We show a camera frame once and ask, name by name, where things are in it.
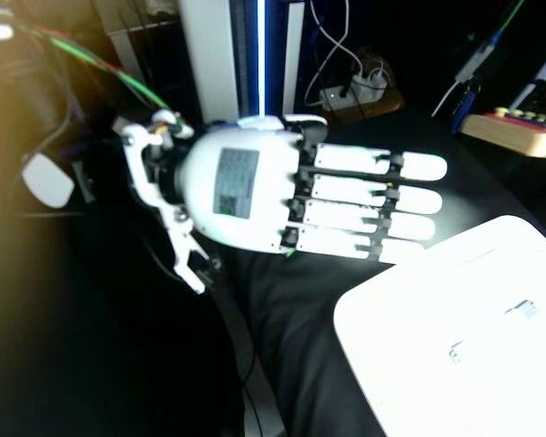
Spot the white box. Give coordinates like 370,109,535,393
332,214,546,437

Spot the black table cloth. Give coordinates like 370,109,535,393
222,107,546,437

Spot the brown cardboard piece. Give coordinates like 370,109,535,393
326,45,407,125

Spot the white column with blue light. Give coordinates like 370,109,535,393
177,0,306,125

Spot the white power cable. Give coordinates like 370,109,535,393
303,0,366,108

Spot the white power strip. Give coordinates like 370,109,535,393
318,67,389,111

